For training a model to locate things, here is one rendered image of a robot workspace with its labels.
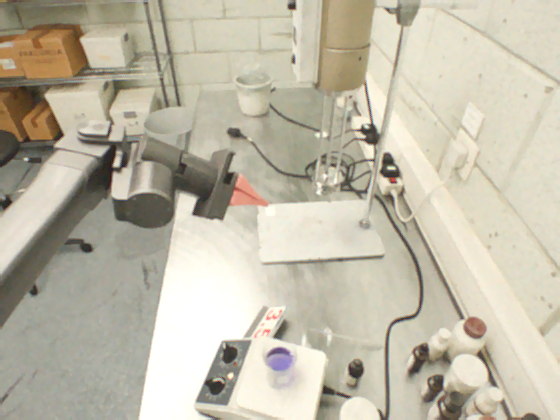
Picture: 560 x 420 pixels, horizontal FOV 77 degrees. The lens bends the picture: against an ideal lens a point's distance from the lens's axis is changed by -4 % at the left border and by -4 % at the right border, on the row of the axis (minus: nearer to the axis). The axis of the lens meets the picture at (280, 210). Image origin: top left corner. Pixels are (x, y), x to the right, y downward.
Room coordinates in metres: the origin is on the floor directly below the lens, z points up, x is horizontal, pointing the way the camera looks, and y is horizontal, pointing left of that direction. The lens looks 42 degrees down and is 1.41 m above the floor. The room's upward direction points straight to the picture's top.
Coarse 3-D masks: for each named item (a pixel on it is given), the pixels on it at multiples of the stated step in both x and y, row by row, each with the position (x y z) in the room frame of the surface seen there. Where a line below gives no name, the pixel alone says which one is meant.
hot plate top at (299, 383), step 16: (256, 352) 0.28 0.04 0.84; (304, 352) 0.28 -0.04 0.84; (320, 352) 0.28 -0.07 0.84; (256, 368) 0.26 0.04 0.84; (304, 368) 0.26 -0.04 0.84; (320, 368) 0.26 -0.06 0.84; (256, 384) 0.23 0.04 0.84; (304, 384) 0.23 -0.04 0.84; (320, 384) 0.23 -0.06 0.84; (240, 400) 0.21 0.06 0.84; (256, 400) 0.21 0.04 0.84; (272, 400) 0.21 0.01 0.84; (288, 400) 0.21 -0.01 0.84; (304, 400) 0.21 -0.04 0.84; (272, 416) 0.18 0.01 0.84; (288, 416) 0.18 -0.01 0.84; (304, 416) 0.18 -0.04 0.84
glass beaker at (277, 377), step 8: (272, 336) 0.27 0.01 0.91; (280, 336) 0.27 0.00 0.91; (264, 344) 0.26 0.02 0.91; (272, 344) 0.27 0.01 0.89; (280, 344) 0.27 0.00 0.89; (288, 344) 0.27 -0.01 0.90; (264, 352) 0.25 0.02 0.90; (296, 352) 0.25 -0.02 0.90; (264, 360) 0.24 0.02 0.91; (296, 360) 0.24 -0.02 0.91; (264, 368) 0.24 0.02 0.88; (272, 368) 0.22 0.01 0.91; (280, 368) 0.22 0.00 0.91; (288, 368) 0.22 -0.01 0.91; (264, 376) 0.24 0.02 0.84; (272, 376) 0.22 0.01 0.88; (280, 376) 0.22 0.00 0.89; (288, 376) 0.23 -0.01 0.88; (272, 384) 0.23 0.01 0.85; (280, 384) 0.22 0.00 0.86; (288, 384) 0.23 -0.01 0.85
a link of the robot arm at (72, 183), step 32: (64, 160) 0.33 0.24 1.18; (96, 160) 0.35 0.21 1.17; (32, 192) 0.28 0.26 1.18; (64, 192) 0.29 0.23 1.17; (96, 192) 0.33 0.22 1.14; (0, 224) 0.23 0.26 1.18; (32, 224) 0.24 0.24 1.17; (64, 224) 0.26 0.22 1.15; (0, 256) 0.20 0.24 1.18; (32, 256) 0.21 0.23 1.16; (0, 288) 0.17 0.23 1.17; (0, 320) 0.15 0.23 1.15
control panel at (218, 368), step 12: (240, 348) 0.31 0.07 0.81; (216, 360) 0.29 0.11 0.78; (240, 360) 0.28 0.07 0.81; (216, 372) 0.27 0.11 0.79; (228, 372) 0.26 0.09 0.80; (240, 372) 0.26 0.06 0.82; (204, 384) 0.25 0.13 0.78; (228, 384) 0.24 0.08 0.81; (204, 396) 0.23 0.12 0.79; (216, 396) 0.23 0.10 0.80; (228, 396) 0.22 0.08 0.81
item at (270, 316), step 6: (270, 312) 0.41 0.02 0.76; (276, 312) 0.40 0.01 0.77; (282, 312) 0.39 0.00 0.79; (270, 318) 0.39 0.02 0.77; (276, 318) 0.38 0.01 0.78; (264, 324) 0.38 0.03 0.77; (270, 324) 0.37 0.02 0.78; (258, 330) 0.37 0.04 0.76; (264, 330) 0.36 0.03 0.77; (270, 330) 0.35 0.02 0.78; (258, 336) 0.35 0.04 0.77
